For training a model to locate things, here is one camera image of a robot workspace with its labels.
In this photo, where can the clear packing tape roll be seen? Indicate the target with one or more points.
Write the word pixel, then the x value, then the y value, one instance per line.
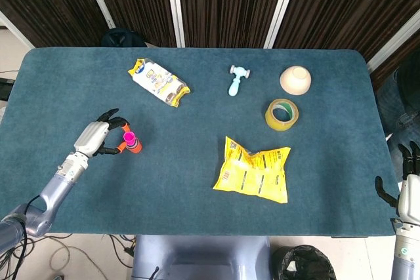
pixel 272 122

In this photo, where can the light blue toy hammer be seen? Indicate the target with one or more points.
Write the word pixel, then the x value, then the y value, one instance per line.
pixel 237 80

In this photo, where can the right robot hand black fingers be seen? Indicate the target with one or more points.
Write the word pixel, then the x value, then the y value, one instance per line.
pixel 410 198

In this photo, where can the black trash bin with bag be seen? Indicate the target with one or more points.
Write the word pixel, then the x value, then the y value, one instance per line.
pixel 302 263

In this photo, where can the teal felt table cloth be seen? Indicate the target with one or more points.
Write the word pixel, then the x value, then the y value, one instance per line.
pixel 82 80

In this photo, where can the yellow snack bag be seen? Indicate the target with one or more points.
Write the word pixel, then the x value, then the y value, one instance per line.
pixel 252 172

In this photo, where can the white yellow cookie package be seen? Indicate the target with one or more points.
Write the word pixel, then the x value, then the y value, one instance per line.
pixel 159 82

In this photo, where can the orange plastic cup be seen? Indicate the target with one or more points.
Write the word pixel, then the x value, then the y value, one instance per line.
pixel 136 149

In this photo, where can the pink plastic cup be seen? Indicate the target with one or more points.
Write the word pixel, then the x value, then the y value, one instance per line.
pixel 129 137

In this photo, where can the black box device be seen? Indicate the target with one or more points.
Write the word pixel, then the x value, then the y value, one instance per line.
pixel 5 88

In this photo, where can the person in blue denim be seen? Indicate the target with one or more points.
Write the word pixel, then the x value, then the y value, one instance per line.
pixel 393 109

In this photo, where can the black chair back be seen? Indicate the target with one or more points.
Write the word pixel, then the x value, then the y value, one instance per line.
pixel 123 38

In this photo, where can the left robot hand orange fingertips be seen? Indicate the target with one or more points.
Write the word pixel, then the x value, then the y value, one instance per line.
pixel 90 137

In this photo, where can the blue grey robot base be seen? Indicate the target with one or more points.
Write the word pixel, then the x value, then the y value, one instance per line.
pixel 197 257

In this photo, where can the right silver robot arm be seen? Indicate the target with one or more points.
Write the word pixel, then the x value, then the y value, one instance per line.
pixel 407 250

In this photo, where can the beige upturned bowl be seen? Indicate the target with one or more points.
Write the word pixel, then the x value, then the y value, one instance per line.
pixel 295 80

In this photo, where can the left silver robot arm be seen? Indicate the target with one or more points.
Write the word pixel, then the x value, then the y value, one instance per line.
pixel 55 188

